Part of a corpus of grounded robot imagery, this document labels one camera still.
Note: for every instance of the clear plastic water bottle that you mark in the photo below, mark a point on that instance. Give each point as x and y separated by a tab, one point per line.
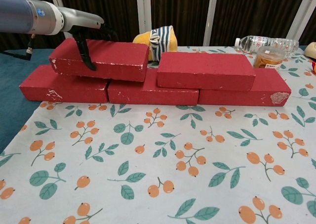
256	43

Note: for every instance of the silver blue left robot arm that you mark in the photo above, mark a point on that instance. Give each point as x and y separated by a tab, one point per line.
22	13

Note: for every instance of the red brick with chipped edges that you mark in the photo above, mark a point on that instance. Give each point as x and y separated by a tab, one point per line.
116	56

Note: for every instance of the red brick with white scuff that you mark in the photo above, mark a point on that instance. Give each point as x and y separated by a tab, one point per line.
37	85

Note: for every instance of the clear jar with orange contents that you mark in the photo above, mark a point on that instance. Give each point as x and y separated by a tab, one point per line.
269	58

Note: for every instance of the floral fruit print tablecloth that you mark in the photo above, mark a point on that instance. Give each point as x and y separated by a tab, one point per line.
172	147

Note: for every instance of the beige mayonnaise squeeze bottle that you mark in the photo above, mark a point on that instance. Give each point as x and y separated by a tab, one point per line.
311	49

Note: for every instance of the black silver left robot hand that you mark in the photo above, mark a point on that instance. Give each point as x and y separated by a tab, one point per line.
81	21

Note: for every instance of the yellow rubber chicken toy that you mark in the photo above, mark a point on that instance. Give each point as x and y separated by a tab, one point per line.
314	67

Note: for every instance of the red foam brick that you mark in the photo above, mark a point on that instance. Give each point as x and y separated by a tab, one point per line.
148	95
205	68

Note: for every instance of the teal felt table cover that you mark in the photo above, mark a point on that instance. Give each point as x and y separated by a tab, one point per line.
12	115

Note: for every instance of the yellow plush toy striped cloth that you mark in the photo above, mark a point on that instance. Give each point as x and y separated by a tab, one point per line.
165	39

